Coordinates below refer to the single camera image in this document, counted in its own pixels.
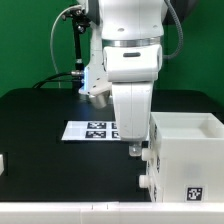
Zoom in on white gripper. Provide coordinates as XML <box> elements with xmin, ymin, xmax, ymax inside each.
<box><xmin>103</xmin><ymin>44</ymin><xmax>162</xmax><ymax>157</ymax></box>

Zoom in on white drawer box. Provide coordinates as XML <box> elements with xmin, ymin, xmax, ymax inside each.
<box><xmin>141</xmin><ymin>135</ymin><xmax>160</xmax><ymax>170</ymax></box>
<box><xmin>139</xmin><ymin>167</ymin><xmax>160</xmax><ymax>202</ymax></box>

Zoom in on white drawer cabinet frame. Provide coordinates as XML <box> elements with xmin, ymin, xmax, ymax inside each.
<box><xmin>148</xmin><ymin>112</ymin><xmax>224</xmax><ymax>203</ymax></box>

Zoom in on white drawer box front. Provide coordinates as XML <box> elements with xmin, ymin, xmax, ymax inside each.
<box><xmin>141</xmin><ymin>135</ymin><xmax>160</xmax><ymax>170</ymax></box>

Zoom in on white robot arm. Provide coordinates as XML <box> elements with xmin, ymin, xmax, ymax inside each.
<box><xmin>78</xmin><ymin>0</ymin><xmax>199</xmax><ymax>156</ymax></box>

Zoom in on white paper marker sheet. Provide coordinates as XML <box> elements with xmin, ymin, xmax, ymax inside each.
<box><xmin>62</xmin><ymin>121</ymin><xmax>120</xmax><ymax>141</ymax></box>

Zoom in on white left barrier block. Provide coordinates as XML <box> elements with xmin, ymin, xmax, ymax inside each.
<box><xmin>0</xmin><ymin>154</ymin><xmax>4</xmax><ymax>176</ymax></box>

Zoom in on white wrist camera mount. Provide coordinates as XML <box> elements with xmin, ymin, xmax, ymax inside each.
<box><xmin>88</xmin><ymin>79</ymin><xmax>112</xmax><ymax>109</ymax></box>

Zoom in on black base cables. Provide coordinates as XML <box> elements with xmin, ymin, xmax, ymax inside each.
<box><xmin>31</xmin><ymin>69</ymin><xmax>84</xmax><ymax>90</ymax></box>

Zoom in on grey corrugated arm hose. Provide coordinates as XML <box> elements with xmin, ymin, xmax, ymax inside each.
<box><xmin>162</xmin><ymin>0</ymin><xmax>185</xmax><ymax>61</ymax></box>

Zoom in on white front barrier rail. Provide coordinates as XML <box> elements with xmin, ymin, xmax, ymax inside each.
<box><xmin>0</xmin><ymin>202</ymin><xmax>224</xmax><ymax>224</ymax></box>

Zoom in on black camera on stand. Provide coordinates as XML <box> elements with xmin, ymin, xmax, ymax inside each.
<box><xmin>62</xmin><ymin>5</ymin><xmax>90</xmax><ymax>77</ymax></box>

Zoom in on grey camera cable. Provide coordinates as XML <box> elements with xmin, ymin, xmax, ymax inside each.
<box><xmin>49</xmin><ymin>4</ymin><xmax>78</xmax><ymax>75</ymax></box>

